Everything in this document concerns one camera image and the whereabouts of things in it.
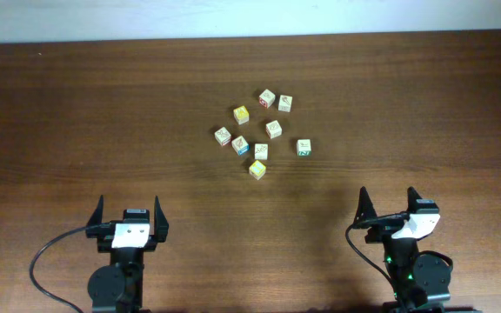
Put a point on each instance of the yellow-top block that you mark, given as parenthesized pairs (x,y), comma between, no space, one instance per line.
(241,115)

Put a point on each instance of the red-edged block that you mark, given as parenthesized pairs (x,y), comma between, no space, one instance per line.
(223,136)
(273,129)
(267,98)

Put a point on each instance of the yellow block front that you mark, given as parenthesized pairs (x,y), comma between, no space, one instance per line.
(257,170)

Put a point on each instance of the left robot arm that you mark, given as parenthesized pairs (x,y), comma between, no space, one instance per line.
(118,286)

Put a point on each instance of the plain drawing block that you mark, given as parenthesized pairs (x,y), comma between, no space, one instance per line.
(261,151)

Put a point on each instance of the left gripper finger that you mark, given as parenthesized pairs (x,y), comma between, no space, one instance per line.
(97,215)
(161,224)

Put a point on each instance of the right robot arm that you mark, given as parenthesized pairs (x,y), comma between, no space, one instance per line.
(419,279)

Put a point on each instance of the green letter N block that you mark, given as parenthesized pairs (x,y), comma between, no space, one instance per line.
(303,147)

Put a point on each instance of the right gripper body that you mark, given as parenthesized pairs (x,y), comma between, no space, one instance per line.
(383,232)

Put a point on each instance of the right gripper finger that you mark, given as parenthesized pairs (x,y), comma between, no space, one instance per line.
(413,200)
(365,214)

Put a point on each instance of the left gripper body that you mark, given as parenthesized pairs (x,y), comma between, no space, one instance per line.
(103,236)

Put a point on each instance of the blue-edged leaf block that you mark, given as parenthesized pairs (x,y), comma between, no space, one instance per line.
(240,145)

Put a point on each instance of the plain block far right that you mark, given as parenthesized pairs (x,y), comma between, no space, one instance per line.
(285,103)

